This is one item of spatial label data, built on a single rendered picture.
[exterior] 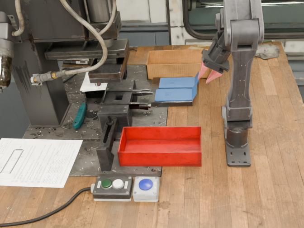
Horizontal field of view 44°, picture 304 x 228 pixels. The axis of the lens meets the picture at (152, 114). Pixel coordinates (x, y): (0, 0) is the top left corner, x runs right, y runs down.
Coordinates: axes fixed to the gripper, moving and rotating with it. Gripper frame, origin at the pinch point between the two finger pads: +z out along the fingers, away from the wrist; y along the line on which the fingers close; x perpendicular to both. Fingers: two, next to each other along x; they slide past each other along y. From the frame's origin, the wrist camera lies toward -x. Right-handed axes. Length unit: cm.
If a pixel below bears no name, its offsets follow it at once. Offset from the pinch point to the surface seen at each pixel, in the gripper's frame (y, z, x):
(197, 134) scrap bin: -1.5, 6.7, 22.8
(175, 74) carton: 6.5, 11.1, -14.1
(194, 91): 0.5, 5.8, 0.7
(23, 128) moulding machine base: 64, 115, -56
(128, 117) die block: 20.1, 14.9, 18.0
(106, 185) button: 21, 18, 46
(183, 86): 3.3, 9.2, -5.5
